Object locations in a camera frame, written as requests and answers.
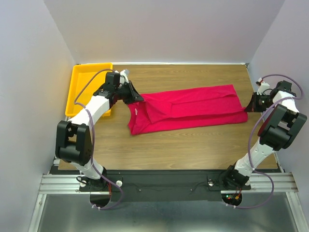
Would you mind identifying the white knob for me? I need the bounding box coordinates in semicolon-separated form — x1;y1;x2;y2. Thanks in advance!
116;180;122;187

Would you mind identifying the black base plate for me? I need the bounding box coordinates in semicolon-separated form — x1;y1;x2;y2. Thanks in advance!
49;169;252;203

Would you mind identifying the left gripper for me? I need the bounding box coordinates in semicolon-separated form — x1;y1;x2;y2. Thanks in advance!
115;80;144;105

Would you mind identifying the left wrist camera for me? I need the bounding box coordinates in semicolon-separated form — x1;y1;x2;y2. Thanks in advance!
116;69;129;85

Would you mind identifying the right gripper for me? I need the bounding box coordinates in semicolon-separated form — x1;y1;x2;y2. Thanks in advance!
244;92;275;112

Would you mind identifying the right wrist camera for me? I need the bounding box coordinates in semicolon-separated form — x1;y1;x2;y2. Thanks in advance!
256;78;270;96

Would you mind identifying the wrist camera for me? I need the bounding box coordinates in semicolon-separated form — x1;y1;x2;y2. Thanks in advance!
116;69;129;85
256;78;270;96

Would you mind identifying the aluminium frame rail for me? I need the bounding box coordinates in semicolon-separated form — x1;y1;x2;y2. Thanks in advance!
39;174;80;194

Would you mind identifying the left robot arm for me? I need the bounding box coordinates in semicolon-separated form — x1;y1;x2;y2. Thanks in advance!
55;69;143;190

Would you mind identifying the red t shirt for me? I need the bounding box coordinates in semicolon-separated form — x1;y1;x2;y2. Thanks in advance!
128;85;248;135

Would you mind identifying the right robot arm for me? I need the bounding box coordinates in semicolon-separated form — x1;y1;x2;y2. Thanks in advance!
222;80;307;190

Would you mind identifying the left aluminium side rail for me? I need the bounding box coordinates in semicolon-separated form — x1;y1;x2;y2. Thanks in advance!
55;120;70;163

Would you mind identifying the yellow plastic tray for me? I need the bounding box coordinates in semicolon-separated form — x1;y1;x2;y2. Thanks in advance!
65;62;113;117

